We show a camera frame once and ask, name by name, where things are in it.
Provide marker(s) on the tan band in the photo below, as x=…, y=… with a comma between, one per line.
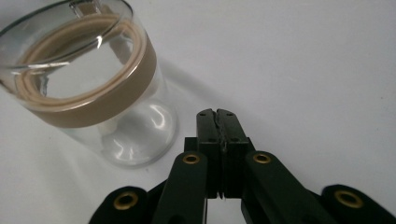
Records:
x=102, y=102

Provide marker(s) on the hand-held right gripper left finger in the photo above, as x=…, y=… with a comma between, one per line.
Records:
x=209, y=149

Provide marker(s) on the clear glass cup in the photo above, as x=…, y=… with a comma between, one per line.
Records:
x=84, y=81

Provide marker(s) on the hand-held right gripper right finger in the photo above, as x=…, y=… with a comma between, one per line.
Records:
x=233, y=149

